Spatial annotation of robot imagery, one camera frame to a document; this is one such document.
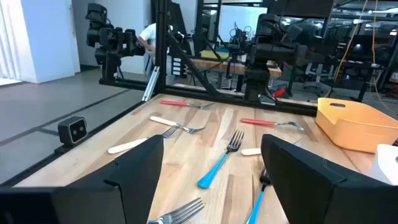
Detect yellow hanging cable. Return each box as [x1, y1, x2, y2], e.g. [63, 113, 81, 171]
[371, 0, 398, 114]
[323, 0, 369, 97]

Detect blue-handled metal fork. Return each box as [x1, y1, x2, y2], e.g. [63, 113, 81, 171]
[244, 166, 272, 224]
[197, 129, 246, 190]

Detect black aluminium rig frame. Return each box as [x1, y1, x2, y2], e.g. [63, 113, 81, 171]
[0, 0, 318, 188]

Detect person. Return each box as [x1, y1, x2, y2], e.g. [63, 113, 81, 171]
[137, 22, 158, 54]

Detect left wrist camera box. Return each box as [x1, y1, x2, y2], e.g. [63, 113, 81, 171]
[256, 12, 282, 42]

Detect wooden workbench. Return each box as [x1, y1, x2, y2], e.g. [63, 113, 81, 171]
[190, 57, 283, 78]

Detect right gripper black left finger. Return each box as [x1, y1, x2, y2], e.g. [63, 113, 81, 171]
[0, 134, 165, 224]

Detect silver aluminium bar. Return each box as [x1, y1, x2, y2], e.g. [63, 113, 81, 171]
[142, 65, 160, 103]

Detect white-handled metal fork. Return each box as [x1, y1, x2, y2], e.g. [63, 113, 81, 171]
[108, 125, 178, 155]
[241, 139, 307, 157]
[149, 116, 206, 135]

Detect yellow mat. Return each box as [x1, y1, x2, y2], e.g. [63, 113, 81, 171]
[200, 48, 231, 60]

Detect white plastic bin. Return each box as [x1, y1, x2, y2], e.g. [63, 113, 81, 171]
[370, 144, 398, 186]

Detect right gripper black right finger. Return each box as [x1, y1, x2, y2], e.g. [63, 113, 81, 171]
[260, 133, 398, 224]

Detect red-handled metal fork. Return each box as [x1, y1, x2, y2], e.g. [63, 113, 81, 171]
[159, 99, 216, 110]
[146, 197, 205, 224]
[240, 118, 305, 131]

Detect black desk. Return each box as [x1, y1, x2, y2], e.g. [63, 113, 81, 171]
[338, 60, 388, 103]

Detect small black depth camera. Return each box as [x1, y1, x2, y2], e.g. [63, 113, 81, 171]
[57, 116, 88, 146]

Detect yellow plastic bin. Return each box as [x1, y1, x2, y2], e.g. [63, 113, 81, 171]
[315, 97, 398, 154]

